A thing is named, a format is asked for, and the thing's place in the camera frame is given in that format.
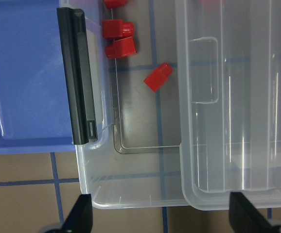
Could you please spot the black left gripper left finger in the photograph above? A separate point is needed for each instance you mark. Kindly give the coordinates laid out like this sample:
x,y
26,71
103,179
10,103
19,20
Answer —
x,y
80,218

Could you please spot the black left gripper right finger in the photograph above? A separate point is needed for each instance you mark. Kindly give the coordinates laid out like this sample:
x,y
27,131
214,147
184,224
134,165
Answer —
x,y
244,217

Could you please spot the clear plastic storage box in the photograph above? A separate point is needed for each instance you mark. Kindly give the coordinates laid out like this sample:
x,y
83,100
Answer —
x,y
135,161

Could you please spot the blue plastic tray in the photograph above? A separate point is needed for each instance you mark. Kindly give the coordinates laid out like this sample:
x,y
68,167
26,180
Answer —
x,y
34,111

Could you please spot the clear plastic box lid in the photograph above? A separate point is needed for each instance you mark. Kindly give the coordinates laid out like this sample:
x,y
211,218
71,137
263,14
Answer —
x,y
229,79

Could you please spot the red block lower pair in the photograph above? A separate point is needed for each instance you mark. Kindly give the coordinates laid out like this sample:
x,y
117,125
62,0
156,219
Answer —
x,y
121,48

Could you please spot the red block pair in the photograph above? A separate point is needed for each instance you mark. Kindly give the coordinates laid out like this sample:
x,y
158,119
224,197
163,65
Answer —
x,y
117,29
121,48

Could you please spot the red block upper pair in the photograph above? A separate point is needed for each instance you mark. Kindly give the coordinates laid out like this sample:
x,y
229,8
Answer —
x,y
117,29

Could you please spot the black box latch handle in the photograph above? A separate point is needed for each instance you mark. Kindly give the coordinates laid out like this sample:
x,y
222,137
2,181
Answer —
x,y
74,46

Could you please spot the red block at wall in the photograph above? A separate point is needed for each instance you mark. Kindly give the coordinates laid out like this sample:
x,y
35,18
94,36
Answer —
x,y
111,4

